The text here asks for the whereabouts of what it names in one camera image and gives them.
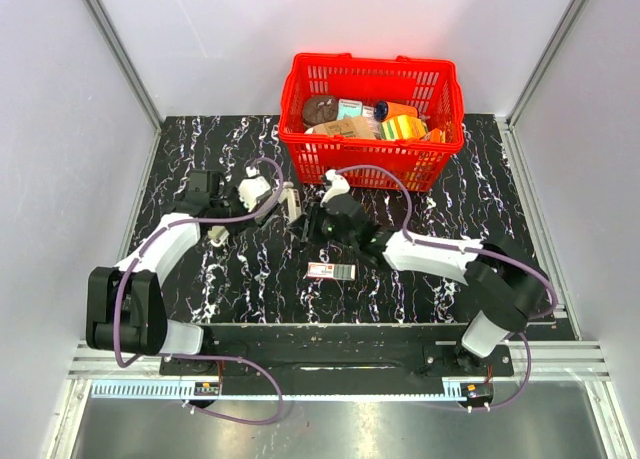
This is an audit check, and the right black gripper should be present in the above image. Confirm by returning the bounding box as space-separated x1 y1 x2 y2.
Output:
288 198 357 250

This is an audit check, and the beige stapler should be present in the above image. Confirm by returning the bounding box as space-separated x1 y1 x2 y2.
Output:
207 225 229 248

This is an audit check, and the beige staple remover tool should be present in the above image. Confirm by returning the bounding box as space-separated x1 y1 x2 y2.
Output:
279 187 302 224

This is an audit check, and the small staples box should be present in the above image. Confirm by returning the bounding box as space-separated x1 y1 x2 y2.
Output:
306 262 356 281

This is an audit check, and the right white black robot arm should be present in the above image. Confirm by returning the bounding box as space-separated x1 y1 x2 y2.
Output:
291 194 550 375

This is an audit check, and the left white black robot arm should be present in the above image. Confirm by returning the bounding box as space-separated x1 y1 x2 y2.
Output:
86 167 285 375

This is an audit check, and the brown cardboard box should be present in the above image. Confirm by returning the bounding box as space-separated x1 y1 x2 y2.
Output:
305 116 380 140

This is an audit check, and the light blue small box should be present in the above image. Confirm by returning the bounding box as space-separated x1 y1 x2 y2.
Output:
336 99 363 120

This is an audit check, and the yellow green striped box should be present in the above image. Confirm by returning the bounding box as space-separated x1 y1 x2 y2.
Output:
380 115 428 141

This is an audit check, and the brown round cookie pack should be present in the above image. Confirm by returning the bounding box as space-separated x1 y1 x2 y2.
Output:
302 95 339 128

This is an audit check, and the orange bottle blue cap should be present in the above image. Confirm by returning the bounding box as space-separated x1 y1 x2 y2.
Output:
374 100 418 122

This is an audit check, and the red plastic shopping basket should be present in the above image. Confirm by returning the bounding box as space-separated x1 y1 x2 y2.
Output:
279 53 465 192

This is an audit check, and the orange small packet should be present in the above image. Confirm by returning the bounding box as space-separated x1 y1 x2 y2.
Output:
419 128 446 144

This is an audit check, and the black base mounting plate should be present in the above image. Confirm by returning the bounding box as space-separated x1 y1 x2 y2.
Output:
159 323 514 380

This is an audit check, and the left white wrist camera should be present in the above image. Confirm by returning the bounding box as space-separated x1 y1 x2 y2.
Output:
237 166 272 212

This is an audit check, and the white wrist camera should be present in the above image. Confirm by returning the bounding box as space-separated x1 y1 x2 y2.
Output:
320 169 350 206
237 166 272 212

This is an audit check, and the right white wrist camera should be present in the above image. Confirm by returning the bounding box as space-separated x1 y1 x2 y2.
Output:
320 169 350 206

